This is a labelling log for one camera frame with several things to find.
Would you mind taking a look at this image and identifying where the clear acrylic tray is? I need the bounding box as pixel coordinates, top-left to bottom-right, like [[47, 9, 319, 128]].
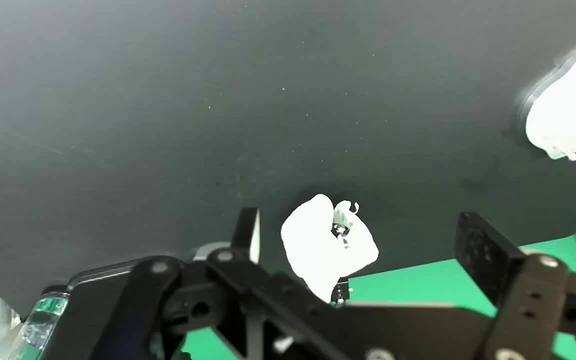
[[515, 45, 576, 163]]

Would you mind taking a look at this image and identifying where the green curtain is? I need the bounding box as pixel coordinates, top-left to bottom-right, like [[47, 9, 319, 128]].
[[180, 186, 576, 360]]

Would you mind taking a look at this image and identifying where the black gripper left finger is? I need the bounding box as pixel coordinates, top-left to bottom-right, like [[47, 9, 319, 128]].
[[94, 205, 369, 360]]

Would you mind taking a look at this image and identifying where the clear water tank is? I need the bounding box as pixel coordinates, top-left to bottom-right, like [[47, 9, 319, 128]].
[[0, 268, 71, 360]]

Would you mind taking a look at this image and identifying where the white cloth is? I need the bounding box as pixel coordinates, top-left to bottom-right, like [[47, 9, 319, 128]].
[[278, 191, 381, 304]]

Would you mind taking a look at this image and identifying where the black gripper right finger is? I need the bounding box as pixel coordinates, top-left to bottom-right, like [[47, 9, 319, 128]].
[[453, 209, 576, 360]]

